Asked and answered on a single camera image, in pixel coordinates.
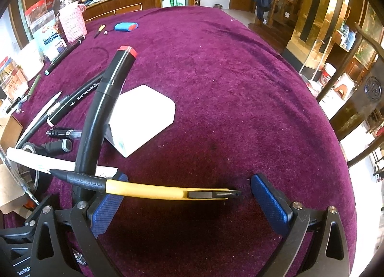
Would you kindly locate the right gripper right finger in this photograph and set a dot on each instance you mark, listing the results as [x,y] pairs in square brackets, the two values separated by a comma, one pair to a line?
[291,224]

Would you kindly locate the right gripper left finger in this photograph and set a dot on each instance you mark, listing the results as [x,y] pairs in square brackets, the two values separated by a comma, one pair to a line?
[90,217]

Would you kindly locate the black tape roll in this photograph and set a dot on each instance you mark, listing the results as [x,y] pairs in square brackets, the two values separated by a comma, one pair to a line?
[41,177]

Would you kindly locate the white long marker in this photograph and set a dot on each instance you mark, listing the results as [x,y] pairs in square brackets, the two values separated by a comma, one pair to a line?
[19,156]

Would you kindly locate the white square box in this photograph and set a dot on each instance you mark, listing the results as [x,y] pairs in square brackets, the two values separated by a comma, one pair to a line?
[138,116]

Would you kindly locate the black brush pen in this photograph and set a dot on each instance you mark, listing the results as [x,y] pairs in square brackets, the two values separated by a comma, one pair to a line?
[72,100]

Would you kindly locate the black marker red cap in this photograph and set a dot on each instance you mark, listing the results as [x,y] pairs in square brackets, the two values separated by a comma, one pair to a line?
[100,110]

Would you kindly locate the purple velvet tablecloth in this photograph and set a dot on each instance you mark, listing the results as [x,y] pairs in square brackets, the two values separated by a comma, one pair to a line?
[240,109]

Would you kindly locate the wooden chair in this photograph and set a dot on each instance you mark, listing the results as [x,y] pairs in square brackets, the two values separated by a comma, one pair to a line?
[367,97]

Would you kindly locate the green pen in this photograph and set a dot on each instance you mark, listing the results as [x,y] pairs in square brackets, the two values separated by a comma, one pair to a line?
[33,86]

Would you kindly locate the black teal-tipped marker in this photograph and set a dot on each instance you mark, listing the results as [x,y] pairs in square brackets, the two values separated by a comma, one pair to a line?
[62,55]

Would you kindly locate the blue battery pack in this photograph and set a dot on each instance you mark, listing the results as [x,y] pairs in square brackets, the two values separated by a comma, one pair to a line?
[126,26]

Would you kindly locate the pink woven cup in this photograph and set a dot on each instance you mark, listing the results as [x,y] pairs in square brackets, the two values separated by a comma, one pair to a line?
[71,19]

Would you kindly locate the red lid plastic jar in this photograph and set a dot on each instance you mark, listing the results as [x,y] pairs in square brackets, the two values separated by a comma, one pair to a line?
[36,11]

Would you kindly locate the person in dark jacket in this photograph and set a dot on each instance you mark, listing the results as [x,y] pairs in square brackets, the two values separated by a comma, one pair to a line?
[262,6]

